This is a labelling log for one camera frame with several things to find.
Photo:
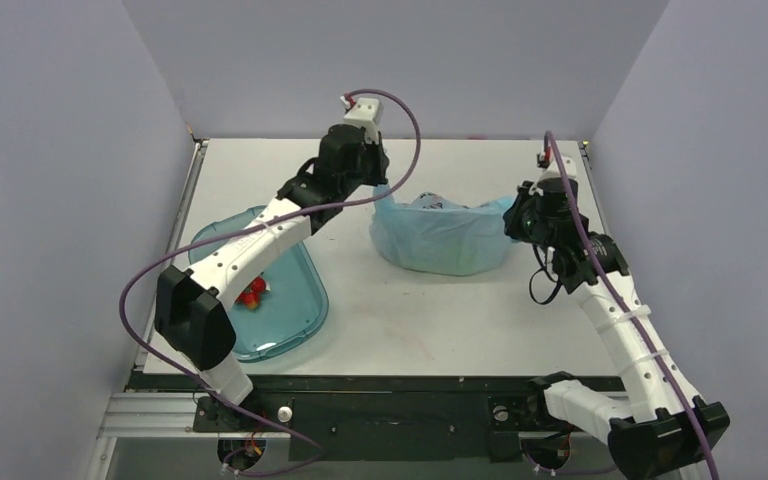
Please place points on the teal transparent plastic tray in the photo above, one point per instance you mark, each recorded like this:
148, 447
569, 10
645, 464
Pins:
297, 304

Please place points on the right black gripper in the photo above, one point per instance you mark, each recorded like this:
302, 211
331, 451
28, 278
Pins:
520, 216

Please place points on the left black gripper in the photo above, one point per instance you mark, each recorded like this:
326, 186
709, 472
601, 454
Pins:
380, 160

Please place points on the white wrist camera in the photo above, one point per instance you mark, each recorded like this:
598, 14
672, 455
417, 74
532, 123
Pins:
551, 169
364, 113

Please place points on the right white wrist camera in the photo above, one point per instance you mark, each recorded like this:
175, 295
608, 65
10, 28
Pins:
551, 169

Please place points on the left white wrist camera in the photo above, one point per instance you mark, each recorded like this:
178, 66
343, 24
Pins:
364, 113

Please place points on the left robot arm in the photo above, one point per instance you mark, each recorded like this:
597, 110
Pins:
191, 304

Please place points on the red fake fruit bunch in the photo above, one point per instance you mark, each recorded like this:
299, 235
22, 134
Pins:
251, 296

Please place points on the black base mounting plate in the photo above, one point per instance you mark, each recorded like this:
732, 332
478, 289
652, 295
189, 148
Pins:
376, 418

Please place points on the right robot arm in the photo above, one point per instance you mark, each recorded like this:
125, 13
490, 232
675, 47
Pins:
664, 428

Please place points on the light blue plastic bag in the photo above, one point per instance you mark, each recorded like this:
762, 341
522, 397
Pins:
432, 234

